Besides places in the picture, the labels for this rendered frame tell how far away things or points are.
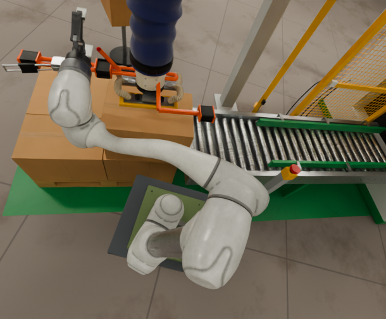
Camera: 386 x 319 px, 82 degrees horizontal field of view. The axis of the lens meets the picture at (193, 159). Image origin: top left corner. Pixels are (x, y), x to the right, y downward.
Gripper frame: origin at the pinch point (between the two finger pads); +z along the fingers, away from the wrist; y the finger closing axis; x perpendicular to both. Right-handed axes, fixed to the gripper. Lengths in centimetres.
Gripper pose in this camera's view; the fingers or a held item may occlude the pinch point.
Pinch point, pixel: (85, 30)
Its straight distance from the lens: 100.9
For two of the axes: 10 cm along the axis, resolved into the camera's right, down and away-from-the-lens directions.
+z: -0.9, -8.8, 4.7
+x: 9.7, 0.3, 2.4
